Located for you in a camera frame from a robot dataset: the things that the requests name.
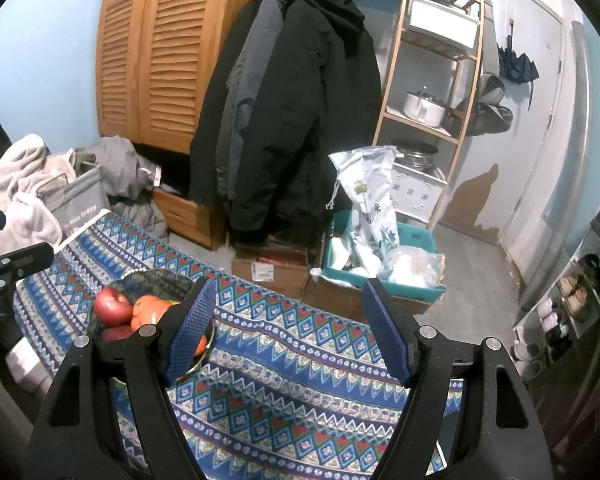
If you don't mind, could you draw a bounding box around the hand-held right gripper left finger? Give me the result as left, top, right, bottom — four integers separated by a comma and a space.
25, 277, 218, 480

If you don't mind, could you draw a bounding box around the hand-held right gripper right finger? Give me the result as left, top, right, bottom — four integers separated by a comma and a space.
361, 277, 551, 480

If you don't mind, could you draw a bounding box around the dark glass bowl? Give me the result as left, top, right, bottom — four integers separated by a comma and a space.
86, 268, 217, 376

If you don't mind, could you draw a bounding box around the small red apple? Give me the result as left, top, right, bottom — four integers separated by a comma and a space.
100, 325, 133, 343

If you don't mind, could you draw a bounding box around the large red apple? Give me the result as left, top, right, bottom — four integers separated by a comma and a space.
94, 287, 135, 326

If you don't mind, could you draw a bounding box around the white fleece blanket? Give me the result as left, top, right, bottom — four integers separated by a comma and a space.
0, 133, 76, 261

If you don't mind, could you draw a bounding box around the clear plastic bag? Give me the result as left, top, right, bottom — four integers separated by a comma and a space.
380, 251, 445, 288

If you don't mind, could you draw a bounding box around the grey fabric storage bag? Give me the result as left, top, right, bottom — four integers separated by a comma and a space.
37, 162, 110, 246

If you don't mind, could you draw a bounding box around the teal plastic crate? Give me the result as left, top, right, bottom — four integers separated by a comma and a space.
322, 210, 446, 301

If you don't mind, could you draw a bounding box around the blue patterned tablecloth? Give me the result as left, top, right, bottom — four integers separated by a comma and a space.
12, 210, 466, 480

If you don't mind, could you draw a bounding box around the labelled cardboard box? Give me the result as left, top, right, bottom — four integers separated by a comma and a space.
231, 245, 311, 298

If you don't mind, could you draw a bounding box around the light wooden drawer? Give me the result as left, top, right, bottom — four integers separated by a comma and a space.
152, 187, 226, 251

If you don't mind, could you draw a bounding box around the grey clothing pile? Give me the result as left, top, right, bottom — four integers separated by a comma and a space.
77, 135, 170, 243

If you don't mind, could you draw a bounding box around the printed white sack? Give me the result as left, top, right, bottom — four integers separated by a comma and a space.
327, 145, 400, 281

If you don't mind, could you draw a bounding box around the white patterned box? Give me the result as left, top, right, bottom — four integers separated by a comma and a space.
387, 162, 448, 223

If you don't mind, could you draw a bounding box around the white shoe rack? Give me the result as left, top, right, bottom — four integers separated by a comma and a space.
512, 195, 600, 381

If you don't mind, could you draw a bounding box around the steel pot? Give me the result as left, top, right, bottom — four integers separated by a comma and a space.
395, 140, 438, 168

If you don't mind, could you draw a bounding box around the dark coat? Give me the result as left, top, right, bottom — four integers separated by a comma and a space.
189, 0, 266, 203

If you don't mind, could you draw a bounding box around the group of shoes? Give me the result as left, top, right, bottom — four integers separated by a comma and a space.
512, 185, 600, 376

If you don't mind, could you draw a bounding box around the grey jacket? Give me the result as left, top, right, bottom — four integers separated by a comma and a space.
224, 0, 291, 201

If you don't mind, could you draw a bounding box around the white cooking pot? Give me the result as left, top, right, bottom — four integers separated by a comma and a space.
404, 90, 448, 127

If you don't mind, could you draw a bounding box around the black hooded coat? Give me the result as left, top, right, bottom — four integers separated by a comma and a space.
229, 0, 383, 241

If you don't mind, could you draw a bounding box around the wooden louvered wardrobe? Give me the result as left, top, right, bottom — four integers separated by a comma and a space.
96, 0, 271, 156

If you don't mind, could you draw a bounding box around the wooden shelf rack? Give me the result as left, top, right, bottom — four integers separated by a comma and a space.
372, 0, 486, 233

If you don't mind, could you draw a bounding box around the grey hanging bag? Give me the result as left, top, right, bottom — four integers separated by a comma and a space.
462, 72, 513, 136

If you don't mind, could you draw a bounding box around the white door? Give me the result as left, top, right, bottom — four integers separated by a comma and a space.
497, 0, 566, 261

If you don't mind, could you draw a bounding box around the dark folded umbrella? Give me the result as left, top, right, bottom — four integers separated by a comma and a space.
497, 20, 539, 111

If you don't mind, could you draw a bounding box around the white storage box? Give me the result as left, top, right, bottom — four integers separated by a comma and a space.
409, 0, 480, 46

